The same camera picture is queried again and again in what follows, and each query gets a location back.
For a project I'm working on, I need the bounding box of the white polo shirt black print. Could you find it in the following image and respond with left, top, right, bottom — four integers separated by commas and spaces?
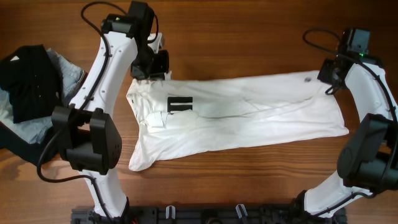
126, 71, 348, 171

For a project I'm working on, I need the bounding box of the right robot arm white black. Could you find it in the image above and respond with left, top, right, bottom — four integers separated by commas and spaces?
289, 28, 397, 222

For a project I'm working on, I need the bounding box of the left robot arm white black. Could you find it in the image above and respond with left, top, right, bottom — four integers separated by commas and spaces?
52, 1, 169, 223

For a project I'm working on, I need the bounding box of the black folded polo shirt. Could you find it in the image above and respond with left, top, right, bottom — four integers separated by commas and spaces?
1, 45, 62, 123

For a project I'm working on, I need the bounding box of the light blue denim garment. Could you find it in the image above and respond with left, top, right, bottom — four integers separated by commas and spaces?
1, 49, 85, 144

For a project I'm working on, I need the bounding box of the black folded garment bottom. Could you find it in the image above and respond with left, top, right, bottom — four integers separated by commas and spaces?
1, 123, 57, 166

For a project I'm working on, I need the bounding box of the left black cable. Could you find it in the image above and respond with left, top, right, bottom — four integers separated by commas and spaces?
36, 1, 161, 223

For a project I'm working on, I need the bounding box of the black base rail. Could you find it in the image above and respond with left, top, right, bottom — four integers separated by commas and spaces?
70, 203, 348, 224

